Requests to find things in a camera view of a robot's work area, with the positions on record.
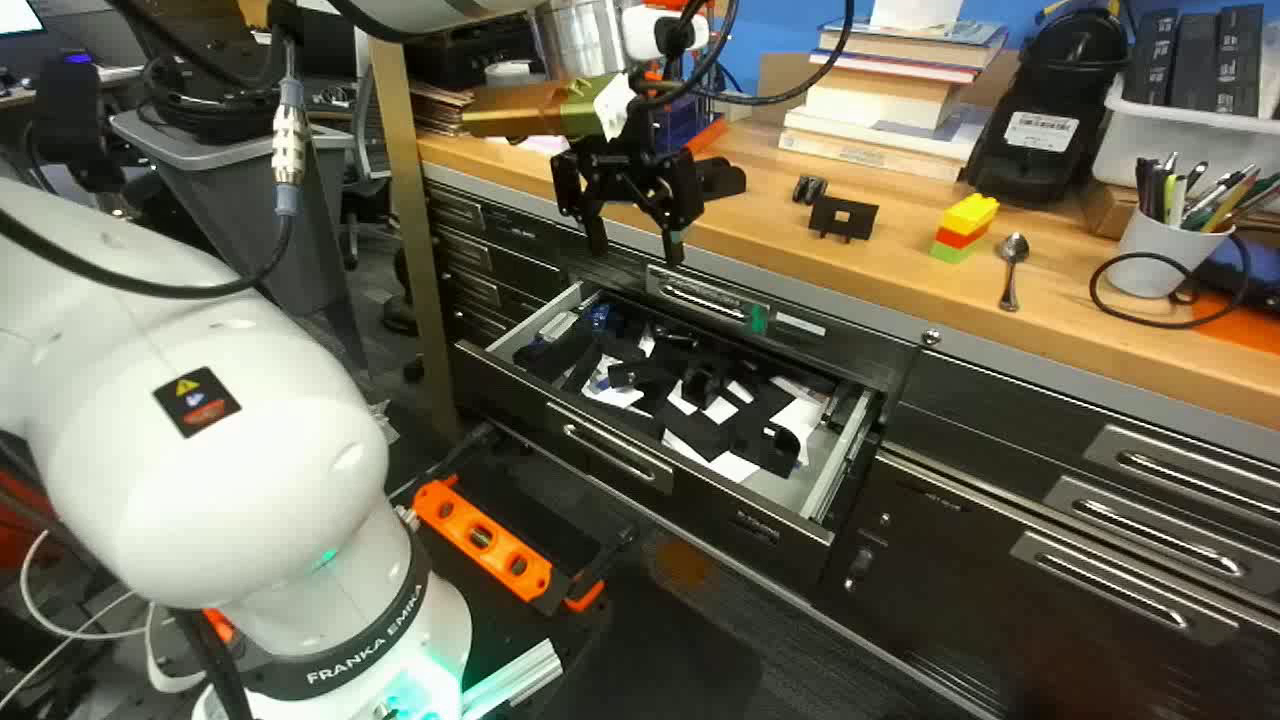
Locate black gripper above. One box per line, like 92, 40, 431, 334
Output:
550, 138, 703, 265

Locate black cube part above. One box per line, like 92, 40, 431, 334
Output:
697, 156, 746, 199

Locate small black block part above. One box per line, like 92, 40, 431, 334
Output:
793, 176, 827, 204

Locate black bracket part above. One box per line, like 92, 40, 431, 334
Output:
808, 198, 876, 239

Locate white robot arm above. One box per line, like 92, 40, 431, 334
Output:
0, 180, 483, 720

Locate open grey tool drawer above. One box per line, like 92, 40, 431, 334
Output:
454, 283, 896, 594

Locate stack of books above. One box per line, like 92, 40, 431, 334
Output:
781, 19, 1002, 180

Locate stacked toy blocks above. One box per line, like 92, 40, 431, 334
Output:
928, 194, 1001, 265

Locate orange spirit level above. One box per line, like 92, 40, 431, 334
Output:
411, 478, 604, 618

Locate metal spoon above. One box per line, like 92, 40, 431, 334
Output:
995, 233, 1026, 314

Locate black label printer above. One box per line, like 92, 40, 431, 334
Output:
963, 10, 1127, 204

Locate white storage bin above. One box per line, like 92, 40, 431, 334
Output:
1090, 0, 1280, 183

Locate white pen cup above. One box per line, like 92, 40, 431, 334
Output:
1104, 156, 1265, 301

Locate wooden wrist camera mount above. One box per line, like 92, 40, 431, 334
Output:
459, 75, 636, 139

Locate wooden post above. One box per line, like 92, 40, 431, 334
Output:
369, 19, 459, 444

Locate black cable loop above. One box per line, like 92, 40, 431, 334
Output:
1082, 228, 1256, 334

